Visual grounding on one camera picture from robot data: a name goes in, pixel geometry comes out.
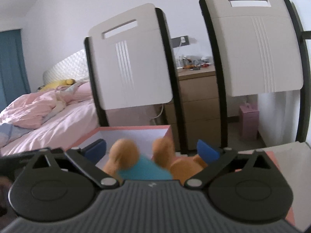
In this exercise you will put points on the orange plush toy blue shirt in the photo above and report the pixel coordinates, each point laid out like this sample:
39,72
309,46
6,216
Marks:
125,162

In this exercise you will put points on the teal curtain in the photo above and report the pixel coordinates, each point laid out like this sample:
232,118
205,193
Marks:
14,81

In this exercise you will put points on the bed with pink sheet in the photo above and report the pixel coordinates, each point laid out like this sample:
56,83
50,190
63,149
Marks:
62,130

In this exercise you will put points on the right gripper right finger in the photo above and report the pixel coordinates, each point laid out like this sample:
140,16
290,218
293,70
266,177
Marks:
216,159

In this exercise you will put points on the pink crumpled duvet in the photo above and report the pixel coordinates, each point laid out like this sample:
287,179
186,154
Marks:
30,111

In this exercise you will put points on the clutter on nightstand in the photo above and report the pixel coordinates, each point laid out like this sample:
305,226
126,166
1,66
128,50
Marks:
193,62

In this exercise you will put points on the white black chair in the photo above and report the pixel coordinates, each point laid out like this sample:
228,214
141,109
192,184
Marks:
131,64
258,47

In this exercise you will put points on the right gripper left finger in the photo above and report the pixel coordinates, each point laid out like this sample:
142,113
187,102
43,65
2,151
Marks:
85,161

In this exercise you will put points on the pink gift bag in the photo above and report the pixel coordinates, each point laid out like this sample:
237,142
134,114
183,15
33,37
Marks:
249,121

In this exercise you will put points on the white quilted headboard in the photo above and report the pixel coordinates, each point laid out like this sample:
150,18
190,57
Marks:
73,67

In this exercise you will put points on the pink shoe box base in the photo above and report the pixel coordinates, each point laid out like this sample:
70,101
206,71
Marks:
143,136

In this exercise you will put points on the grey wall socket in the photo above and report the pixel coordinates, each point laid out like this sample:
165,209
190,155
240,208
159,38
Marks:
180,41

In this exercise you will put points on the wooden drawer nightstand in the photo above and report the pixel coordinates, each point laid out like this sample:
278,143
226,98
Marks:
200,100

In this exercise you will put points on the right white black chair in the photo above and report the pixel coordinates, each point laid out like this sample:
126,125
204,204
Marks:
258,47

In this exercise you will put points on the left white black chair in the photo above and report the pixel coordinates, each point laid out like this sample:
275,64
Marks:
131,64

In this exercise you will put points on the yellow plush toy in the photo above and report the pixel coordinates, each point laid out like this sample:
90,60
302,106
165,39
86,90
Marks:
56,84

